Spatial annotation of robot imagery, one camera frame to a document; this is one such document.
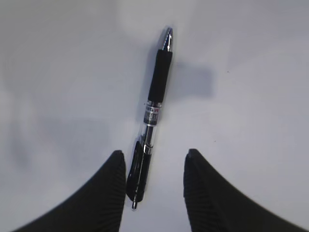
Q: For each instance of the black pen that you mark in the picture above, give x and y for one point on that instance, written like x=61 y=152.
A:
x=143 y=150

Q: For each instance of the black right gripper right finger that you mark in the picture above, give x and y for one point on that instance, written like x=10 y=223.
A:
x=215 y=205

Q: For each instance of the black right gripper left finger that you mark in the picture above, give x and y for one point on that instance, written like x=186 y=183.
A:
x=96 y=207

